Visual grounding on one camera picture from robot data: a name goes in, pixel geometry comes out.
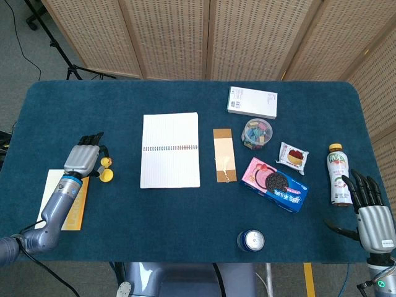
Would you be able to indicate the white snack packet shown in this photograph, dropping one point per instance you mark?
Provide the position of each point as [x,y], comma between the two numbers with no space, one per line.
[292,157]

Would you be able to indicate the dark blue tablecloth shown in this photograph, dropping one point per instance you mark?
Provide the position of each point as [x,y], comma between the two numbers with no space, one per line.
[185,216]

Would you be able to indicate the yellow capped drink bottle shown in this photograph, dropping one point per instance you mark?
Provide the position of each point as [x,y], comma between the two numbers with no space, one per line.
[337,170]

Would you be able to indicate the blue pink Oreo box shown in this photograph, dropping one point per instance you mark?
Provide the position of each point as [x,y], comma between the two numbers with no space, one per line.
[273,185]

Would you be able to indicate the yellow chick toy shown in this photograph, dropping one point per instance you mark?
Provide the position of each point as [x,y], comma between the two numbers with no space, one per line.
[106,162]

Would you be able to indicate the grey robot torso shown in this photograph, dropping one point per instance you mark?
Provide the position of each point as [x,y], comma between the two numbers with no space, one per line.
[185,281]

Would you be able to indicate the clear jar of colourful clips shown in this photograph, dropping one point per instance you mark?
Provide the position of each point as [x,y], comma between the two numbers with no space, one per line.
[256,134]

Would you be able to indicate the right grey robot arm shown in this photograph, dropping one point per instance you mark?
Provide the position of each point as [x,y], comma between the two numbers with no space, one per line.
[382,278]

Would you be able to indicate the brown cream tasselled bookmark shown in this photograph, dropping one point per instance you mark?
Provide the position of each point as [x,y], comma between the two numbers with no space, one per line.
[224,148]

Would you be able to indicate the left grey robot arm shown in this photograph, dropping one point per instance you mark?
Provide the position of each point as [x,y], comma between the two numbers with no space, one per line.
[58,204]

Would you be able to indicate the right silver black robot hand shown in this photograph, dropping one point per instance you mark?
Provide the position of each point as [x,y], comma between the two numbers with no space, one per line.
[372,226]

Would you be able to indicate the yellow floor tape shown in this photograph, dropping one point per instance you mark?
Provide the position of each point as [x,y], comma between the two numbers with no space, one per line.
[309,280]

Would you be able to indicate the black tripod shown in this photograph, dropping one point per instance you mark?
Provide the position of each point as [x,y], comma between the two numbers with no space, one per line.
[71,69]

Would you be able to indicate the white cardboard box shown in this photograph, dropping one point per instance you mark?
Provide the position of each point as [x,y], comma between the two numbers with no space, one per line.
[252,102]

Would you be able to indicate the yellow round toy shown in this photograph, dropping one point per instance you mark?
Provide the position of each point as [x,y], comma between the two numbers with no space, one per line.
[107,176]

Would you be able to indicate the white spiral notebook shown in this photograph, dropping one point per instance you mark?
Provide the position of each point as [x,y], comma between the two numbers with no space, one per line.
[170,148]

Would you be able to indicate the blue drink can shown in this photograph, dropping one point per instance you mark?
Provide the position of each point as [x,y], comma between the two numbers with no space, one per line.
[251,240]

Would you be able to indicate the wooden woven folding screen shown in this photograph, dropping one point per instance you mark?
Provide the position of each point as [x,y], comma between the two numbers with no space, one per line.
[173,37]

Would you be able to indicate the silver table leg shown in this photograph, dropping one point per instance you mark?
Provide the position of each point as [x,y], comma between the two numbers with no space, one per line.
[269,280]

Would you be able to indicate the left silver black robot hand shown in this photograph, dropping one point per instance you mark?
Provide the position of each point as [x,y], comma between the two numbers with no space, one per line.
[81,159]

